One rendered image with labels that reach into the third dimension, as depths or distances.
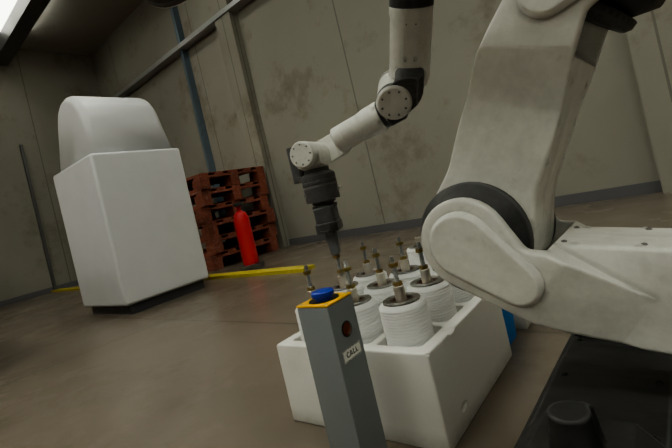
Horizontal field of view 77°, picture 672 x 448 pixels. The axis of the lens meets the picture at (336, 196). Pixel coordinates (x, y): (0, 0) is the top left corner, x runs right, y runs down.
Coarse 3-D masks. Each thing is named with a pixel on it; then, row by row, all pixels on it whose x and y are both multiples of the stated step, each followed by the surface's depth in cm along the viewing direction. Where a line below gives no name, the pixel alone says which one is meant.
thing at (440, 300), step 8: (408, 288) 92; (416, 288) 90; (424, 288) 89; (432, 288) 88; (440, 288) 88; (448, 288) 90; (424, 296) 89; (432, 296) 88; (440, 296) 88; (448, 296) 89; (432, 304) 88; (440, 304) 88; (448, 304) 89; (432, 312) 88; (440, 312) 88; (448, 312) 89; (456, 312) 91; (432, 320) 89; (440, 320) 88; (448, 320) 89
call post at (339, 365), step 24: (312, 312) 70; (336, 312) 69; (312, 336) 71; (336, 336) 68; (360, 336) 73; (312, 360) 72; (336, 360) 68; (360, 360) 72; (336, 384) 69; (360, 384) 71; (336, 408) 70; (360, 408) 70; (336, 432) 71; (360, 432) 69
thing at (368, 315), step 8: (368, 304) 87; (376, 304) 89; (360, 312) 86; (368, 312) 87; (376, 312) 88; (360, 320) 86; (368, 320) 87; (376, 320) 88; (360, 328) 86; (368, 328) 86; (376, 328) 87; (368, 336) 86; (376, 336) 87
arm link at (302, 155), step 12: (300, 144) 102; (312, 144) 102; (324, 144) 109; (288, 156) 109; (300, 156) 102; (312, 156) 101; (324, 156) 106; (300, 168) 105; (312, 168) 104; (324, 168) 105; (300, 180) 107; (312, 180) 103; (324, 180) 103; (336, 180) 107
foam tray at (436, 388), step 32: (480, 320) 92; (288, 352) 95; (384, 352) 79; (416, 352) 75; (448, 352) 79; (480, 352) 89; (288, 384) 96; (384, 384) 80; (416, 384) 75; (448, 384) 77; (480, 384) 87; (320, 416) 91; (384, 416) 81; (416, 416) 76; (448, 416) 74
